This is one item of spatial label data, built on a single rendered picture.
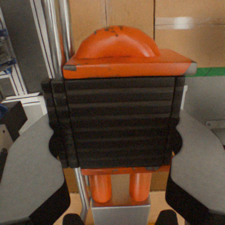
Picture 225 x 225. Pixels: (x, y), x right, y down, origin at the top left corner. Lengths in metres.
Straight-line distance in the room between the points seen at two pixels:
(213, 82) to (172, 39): 0.90
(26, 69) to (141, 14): 0.83
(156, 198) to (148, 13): 0.68
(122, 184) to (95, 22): 0.68
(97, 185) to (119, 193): 0.04
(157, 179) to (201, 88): 1.26
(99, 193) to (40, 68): 1.12
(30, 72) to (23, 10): 0.39
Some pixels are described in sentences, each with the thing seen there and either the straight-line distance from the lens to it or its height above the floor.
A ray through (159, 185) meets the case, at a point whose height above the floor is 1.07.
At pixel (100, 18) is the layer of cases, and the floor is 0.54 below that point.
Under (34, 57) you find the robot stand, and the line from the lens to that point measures 1.24.
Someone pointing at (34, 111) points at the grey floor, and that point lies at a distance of 1.66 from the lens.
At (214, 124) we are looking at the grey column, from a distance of 1.87.
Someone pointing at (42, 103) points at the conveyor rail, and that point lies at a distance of 0.87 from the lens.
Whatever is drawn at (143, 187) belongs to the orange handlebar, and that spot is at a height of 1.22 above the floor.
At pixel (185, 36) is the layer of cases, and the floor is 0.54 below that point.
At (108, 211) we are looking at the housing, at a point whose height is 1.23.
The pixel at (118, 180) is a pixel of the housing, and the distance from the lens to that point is 0.21.
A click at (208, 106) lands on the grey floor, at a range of 1.74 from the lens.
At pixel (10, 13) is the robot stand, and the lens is 1.27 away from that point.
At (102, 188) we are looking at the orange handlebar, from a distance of 0.17.
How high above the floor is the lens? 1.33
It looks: 61 degrees down
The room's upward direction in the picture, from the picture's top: 177 degrees clockwise
